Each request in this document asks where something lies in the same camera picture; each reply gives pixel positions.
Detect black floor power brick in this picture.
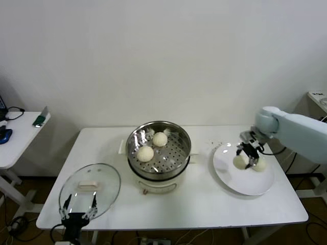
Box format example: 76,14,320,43
9,216,29,230

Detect white steamed baozi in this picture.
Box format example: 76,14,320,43
233,155,250,170
152,132,169,148
251,158,268,172
137,145,155,163

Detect glass lid with beige handle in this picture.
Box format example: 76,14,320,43
59,163,122,222

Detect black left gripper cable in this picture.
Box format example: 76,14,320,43
50,223,65,245

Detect stainless steel steamer basket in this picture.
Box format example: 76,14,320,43
126,120,192,179

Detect green handled scraper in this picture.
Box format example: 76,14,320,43
32,106,49,128

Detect white power strip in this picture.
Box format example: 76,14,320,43
139,237,172,245

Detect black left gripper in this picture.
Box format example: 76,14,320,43
59,193,98,242

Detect black computer monitor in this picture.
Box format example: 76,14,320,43
0,93,8,122

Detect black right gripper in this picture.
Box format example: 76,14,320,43
236,142,261,170

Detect white side table with monitor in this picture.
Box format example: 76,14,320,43
0,111,52,214

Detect blue computer mouse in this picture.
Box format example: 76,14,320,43
0,128,13,145

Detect thin black looped cable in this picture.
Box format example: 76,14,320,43
5,106,26,121

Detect white round plate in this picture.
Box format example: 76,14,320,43
213,142,275,197

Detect white electric cooker base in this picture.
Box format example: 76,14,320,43
119,139,200,196

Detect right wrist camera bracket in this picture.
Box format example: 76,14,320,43
239,130,258,144

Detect scattered dark crumbs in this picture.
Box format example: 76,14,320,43
208,139,224,151

